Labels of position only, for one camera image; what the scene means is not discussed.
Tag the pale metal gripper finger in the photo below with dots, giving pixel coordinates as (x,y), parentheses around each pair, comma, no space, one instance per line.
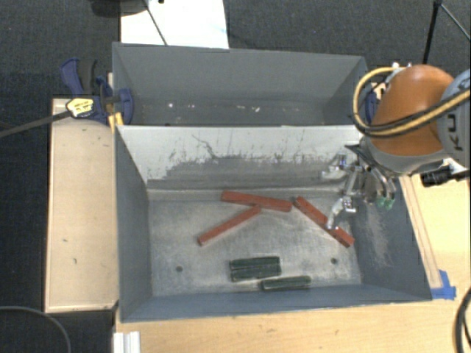
(347,205)
(341,162)

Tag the red-brown flat block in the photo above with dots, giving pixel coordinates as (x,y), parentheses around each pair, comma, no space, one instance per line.
(255,200)
(228,226)
(312,213)

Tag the dark green flat block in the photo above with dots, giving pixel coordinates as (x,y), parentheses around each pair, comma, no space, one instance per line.
(255,272)
(286,283)
(254,261)

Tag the grey metal bin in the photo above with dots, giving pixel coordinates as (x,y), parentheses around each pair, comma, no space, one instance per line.
(250,234)

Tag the pale wood flat board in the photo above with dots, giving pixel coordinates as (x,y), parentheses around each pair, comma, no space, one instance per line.
(82,215)

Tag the black cylinder on white bracket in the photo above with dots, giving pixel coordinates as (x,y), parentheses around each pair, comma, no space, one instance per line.
(438,177)

